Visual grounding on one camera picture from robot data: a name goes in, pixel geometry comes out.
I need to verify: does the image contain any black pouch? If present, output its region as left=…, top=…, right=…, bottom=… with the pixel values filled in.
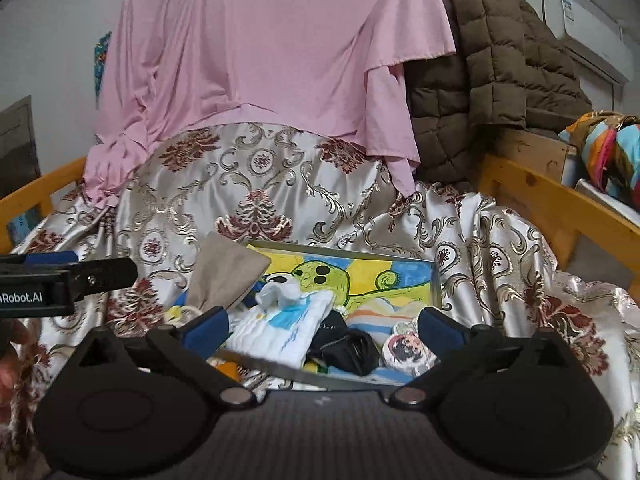
left=305, top=310, right=382, bottom=377

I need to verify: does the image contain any light wooden box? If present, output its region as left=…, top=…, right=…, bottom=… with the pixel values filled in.
left=492, top=127, right=581, bottom=187

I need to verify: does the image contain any white air conditioner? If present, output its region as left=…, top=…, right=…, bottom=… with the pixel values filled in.
left=542, top=0, right=634, bottom=84

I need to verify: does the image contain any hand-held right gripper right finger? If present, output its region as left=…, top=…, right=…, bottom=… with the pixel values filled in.
left=387, top=306, right=576, bottom=409

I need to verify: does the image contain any round cartoon badge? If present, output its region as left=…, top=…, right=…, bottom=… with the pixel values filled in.
left=382, top=320, right=439, bottom=379

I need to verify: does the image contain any colourful striped cloth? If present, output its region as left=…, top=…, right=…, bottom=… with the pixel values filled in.
left=557, top=111, right=640, bottom=211

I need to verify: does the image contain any pink garment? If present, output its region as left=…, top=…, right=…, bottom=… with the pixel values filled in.
left=82, top=0, right=457, bottom=207

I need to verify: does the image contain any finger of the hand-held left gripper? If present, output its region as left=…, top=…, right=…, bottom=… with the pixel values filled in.
left=0, top=252, right=80, bottom=267
left=65, top=257, right=139, bottom=292

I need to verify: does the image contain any colourful wall poster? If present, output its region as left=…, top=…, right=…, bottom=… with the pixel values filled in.
left=94, top=31, right=112, bottom=97

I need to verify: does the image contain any person's left hand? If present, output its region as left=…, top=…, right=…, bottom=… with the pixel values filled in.
left=0, top=319, right=30, bottom=403

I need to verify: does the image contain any yellow and white item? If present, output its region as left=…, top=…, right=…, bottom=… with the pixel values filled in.
left=164, top=302, right=202, bottom=324

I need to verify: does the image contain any brown quilted jacket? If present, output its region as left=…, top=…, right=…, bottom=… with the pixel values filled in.
left=405, top=0, right=593, bottom=194

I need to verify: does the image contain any grey wall panel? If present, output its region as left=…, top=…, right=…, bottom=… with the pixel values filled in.
left=0, top=95, right=42, bottom=201

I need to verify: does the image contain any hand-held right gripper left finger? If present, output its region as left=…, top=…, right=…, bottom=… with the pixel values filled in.
left=75, top=306, right=257, bottom=409

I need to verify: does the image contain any white towel with blue print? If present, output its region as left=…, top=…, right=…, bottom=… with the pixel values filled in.
left=222, top=291, right=336, bottom=369

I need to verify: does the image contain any white board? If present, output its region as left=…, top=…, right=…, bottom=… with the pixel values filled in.
left=575, top=177, right=640, bottom=213

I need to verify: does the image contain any beige drawstring pouch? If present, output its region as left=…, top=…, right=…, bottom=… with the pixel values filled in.
left=185, top=232, right=273, bottom=312

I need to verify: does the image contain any floral satin blanket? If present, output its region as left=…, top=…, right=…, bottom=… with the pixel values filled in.
left=0, top=122, right=640, bottom=480

